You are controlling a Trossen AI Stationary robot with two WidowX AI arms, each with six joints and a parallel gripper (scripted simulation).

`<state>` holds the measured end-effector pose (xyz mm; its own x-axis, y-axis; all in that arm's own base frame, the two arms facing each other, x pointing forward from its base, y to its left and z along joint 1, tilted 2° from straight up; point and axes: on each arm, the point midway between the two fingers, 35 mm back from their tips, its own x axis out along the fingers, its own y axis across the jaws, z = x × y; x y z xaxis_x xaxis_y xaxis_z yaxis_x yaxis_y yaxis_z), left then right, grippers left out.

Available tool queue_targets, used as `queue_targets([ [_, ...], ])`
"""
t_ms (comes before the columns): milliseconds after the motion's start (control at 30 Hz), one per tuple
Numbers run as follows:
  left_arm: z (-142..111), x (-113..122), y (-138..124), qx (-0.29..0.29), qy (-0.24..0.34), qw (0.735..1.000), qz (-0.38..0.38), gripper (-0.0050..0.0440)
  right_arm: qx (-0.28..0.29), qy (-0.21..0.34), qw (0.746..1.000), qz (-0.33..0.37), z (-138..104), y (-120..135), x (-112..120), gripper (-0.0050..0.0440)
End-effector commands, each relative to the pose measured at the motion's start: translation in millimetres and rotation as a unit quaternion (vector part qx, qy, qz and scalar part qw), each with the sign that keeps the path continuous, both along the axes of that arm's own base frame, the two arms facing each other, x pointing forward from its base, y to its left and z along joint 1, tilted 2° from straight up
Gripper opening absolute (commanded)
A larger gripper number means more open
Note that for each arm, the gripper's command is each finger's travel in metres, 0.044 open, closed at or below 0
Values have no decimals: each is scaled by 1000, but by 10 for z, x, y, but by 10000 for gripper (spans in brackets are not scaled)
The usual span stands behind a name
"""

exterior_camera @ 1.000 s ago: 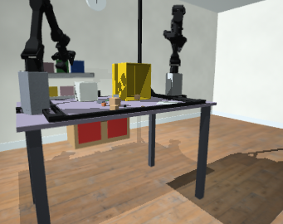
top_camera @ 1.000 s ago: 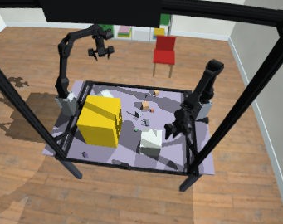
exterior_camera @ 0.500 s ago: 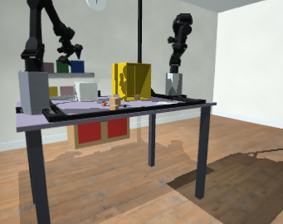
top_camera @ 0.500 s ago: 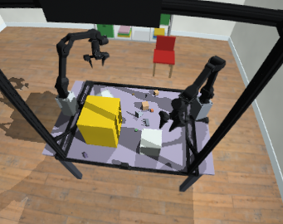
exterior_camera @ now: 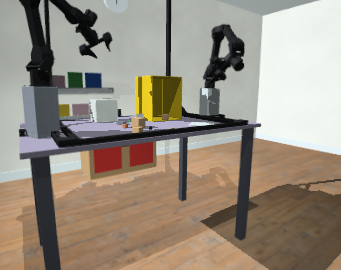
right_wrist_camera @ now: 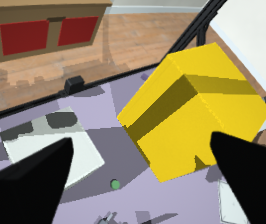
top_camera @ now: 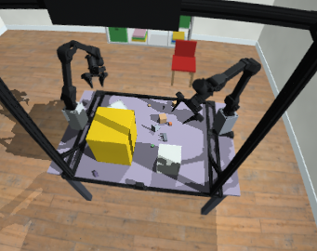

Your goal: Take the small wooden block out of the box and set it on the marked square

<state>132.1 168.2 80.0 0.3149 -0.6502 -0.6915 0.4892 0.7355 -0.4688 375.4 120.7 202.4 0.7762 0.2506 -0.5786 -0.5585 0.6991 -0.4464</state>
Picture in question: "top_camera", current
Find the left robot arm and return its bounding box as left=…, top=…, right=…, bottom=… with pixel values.
left=57, top=40, right=106, bottom=111

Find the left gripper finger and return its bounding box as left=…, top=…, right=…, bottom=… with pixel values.
left=84, top=77, right=93, bottom=88
left=99, top=76, right=107, bottom=87

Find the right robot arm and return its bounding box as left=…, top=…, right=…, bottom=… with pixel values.
left=186, top=58, right=261, bottom=116

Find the yellow box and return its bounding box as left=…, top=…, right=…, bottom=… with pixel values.
left=86, top=107, right=137, bottom=165

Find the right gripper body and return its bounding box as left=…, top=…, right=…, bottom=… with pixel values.
left=176, top=92, right=204, bottom=123

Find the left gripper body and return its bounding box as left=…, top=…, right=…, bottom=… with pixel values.
left=81, top=64, right=108, bottom=79

